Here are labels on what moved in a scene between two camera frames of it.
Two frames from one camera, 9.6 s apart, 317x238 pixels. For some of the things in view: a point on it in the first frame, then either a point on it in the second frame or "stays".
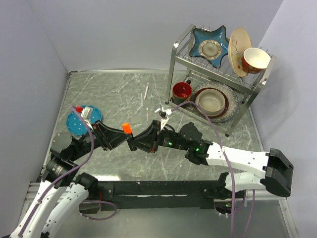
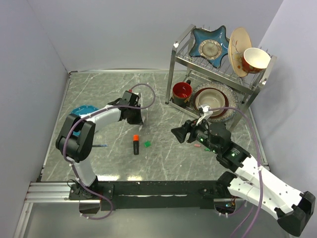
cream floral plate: [239, 41] stays
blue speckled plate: [233, 104] stays
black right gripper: [156, 136] -> [187, 133]
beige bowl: [211, 101] stays
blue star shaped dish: [211, 45] stays
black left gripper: [101, 135] -> [136, 116]
